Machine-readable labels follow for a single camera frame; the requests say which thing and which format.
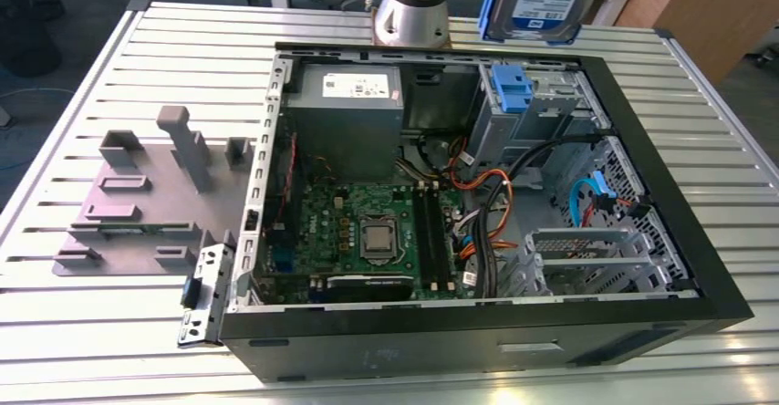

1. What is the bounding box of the blue plastic drive latch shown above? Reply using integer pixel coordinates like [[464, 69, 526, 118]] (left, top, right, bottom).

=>
[[491, 65, 535, 114]]

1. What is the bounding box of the CPU socket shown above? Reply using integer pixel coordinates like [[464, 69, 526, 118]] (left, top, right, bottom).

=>
[[356, 213, 400, 265]]

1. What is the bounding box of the grey power supply unit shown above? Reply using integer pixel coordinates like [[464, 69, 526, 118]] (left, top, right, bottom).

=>
[[283, 62, 407, 185]]

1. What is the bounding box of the black graphics card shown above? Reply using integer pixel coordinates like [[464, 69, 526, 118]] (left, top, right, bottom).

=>
[[308, 275, 415, 304]]

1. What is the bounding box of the hinged metal slot bracket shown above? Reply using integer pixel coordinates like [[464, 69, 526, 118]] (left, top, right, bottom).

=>
[[175, 243, 238, 349]]

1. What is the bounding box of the grey parts rack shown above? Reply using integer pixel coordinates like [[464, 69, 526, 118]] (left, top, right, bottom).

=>
[[51, 106, 256, 278]]

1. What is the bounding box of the black RAM slot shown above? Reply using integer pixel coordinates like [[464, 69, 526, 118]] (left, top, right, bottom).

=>
[[427, 181, 459, 290], [411, 181, 440, 291]]

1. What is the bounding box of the grey metal drive cage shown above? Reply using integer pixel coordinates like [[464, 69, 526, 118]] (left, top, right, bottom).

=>
[[467, 62, 610, 164]]

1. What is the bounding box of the silver CPU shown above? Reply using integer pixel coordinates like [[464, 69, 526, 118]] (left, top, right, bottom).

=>
[[363, 226, 395, 254]]

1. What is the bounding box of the orange yellow wire bundle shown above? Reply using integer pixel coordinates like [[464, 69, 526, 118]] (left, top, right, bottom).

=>
[[447, 135, 519, 260]]

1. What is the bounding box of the black office chair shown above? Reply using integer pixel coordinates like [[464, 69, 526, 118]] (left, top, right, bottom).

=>
[[0, 0, 67, 78]]

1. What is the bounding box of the black cable bundle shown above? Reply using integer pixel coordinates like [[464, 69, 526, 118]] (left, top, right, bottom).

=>
[[474, 135, 602, 299]]

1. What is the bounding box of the wooden cabinet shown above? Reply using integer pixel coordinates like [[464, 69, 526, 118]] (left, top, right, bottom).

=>
[[618, 0, 779, 87]]

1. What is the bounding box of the wire with black connector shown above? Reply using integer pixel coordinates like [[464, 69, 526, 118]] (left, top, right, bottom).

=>
[[580, 194, 656, 229]]

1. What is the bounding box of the silver metal disk bay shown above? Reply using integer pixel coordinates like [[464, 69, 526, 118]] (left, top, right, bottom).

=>
[[522, 227, 676, 296]]

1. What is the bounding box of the blue data wire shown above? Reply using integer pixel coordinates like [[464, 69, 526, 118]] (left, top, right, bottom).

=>
[[570, 171, 614, 229]]

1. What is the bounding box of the black open PC case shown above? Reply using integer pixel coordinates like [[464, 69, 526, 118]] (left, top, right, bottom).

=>
[[218, 42, 756, 383]]

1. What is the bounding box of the green motherboard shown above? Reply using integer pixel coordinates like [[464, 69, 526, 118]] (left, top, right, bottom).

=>
[[260, 181, 482, 297]]

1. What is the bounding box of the green RAM stick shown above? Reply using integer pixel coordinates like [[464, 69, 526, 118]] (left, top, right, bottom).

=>
[[96, 224, 167, 237]]

